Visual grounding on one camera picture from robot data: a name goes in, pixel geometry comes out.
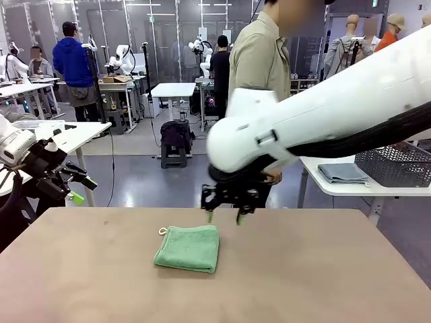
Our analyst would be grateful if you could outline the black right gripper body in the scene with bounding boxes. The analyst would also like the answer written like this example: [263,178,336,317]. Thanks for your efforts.
[209,169,271,207]

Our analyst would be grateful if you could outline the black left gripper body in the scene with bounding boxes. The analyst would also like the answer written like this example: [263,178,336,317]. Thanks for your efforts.
[22,137,73,201]

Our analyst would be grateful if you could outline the green terry towel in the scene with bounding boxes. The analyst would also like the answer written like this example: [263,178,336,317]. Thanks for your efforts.
[153,225,220,275]

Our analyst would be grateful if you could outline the grey towel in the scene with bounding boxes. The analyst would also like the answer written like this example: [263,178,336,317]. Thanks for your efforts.
[317,162,370,186]

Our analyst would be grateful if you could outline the dark grey plastic basket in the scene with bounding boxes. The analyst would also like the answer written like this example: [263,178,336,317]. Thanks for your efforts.
[354,141,431,188]

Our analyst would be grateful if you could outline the person's right hand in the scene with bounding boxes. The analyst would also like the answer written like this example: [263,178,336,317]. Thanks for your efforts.
[264,170,283,186]

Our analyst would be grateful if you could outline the white side table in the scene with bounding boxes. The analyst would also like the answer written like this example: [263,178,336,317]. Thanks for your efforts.
[298,129,431,227]
[0,120,113,207]

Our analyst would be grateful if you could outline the grey fabric bundle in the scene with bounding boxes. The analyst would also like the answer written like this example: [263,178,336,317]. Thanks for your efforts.
[0,110,37,122]

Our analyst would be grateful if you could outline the black step stool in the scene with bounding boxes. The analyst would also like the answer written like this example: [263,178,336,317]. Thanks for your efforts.
[160,134,193,170]

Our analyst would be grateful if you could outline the grey step stool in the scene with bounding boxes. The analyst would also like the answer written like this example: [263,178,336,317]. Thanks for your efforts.
[106,109,127,136]

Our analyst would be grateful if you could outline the black backpack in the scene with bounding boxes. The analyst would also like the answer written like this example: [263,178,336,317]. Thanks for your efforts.
[160,120,193,151]

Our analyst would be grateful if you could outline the long white work tables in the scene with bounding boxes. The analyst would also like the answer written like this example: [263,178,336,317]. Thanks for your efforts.
[0,82,61,119]

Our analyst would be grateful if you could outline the seated person in grey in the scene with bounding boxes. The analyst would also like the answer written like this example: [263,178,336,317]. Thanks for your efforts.
[28,46,55,79]

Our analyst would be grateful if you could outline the white desk with box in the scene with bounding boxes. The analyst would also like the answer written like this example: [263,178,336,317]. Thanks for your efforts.
[97,79,139,131]

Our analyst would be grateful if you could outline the black tripod pole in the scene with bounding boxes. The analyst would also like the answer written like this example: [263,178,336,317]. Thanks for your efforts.
[141,42,153,98]
[86,33,109,124]

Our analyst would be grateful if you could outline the person in blue hoodie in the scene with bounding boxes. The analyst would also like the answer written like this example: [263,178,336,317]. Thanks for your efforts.
[53,21,100,122]

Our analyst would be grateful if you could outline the cardboard box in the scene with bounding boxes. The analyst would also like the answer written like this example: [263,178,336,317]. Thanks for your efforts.
[102,74,131,84]

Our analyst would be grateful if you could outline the white robot workbench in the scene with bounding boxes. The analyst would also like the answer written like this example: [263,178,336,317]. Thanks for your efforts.
[194,76,216,132]

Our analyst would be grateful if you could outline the small white standing desk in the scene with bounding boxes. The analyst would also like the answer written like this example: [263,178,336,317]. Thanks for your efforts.
[150,82,197,159]

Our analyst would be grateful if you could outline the person in black clothes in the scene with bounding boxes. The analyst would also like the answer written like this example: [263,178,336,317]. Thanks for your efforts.
[209,34,232,120]

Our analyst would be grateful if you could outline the white shoe rack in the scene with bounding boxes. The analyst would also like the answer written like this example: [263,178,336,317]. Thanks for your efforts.
[289,77,319,98]

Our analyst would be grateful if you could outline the person in beige shirt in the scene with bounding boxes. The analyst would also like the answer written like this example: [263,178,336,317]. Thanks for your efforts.
[228,0,335,209]

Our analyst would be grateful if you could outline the mannequin in grey shirt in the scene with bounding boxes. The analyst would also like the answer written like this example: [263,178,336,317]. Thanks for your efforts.
[323,14,375,81]

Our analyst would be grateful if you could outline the mannequin in orange jacket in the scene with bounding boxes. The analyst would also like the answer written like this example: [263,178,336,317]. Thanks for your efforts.
[374,13,407,53]

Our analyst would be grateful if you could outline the left camera mount bracket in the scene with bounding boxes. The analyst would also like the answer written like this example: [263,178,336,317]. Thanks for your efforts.
[45,129,63,153]

